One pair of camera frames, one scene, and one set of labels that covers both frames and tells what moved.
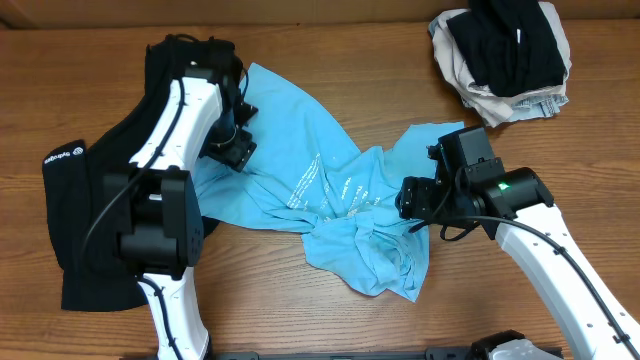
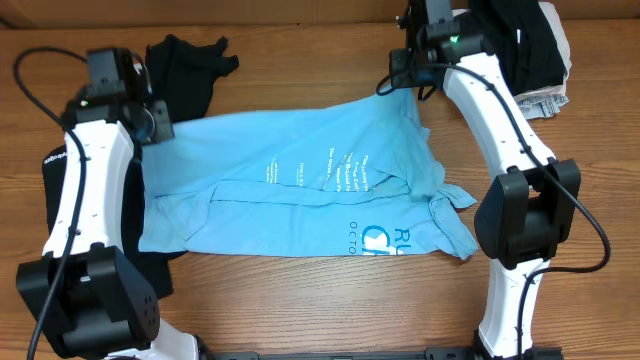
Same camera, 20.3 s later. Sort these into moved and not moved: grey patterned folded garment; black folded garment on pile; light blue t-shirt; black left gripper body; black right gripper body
Moved: light blue t-shirt; black left gripper body; black right gripper body
Not moved: black folded garment on pile; grey patterned folded garment
